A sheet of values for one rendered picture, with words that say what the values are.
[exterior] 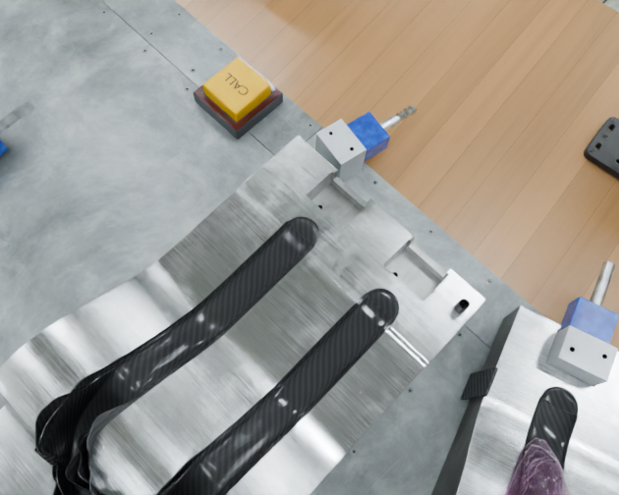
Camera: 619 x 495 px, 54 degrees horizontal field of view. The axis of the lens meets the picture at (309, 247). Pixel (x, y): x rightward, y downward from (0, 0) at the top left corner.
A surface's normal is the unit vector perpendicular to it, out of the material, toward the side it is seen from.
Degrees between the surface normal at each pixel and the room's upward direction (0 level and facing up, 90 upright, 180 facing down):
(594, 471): 18
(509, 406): 1
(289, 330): 3
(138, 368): 26
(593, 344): 0
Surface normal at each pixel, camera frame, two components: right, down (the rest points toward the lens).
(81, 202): 0.03, -0.36
